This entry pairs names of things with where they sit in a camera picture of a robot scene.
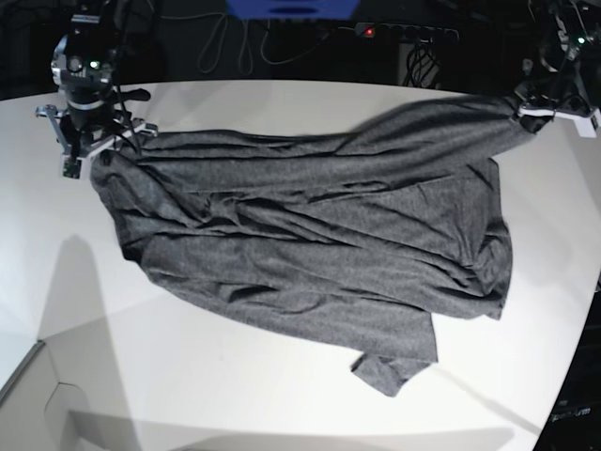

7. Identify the bundle of black cables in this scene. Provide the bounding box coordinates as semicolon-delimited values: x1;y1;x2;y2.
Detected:
403;39;444;89

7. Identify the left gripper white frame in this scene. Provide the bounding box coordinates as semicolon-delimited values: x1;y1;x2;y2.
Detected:
514;79;600;138

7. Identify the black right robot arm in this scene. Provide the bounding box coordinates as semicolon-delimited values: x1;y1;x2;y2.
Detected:
36;1;158;179

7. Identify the black power strip red light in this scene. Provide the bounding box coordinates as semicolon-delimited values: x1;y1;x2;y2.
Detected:
354;22;460;42

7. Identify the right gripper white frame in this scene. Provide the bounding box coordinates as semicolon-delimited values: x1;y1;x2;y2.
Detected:
35;104;158;179

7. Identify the grey t-shirt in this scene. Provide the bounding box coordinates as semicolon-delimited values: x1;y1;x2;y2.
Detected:
91;96;545;397

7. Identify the blue box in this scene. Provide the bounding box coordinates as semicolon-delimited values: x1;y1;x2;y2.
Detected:
226;0;360;20

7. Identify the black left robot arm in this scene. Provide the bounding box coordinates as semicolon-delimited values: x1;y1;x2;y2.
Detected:
514;1;600;138

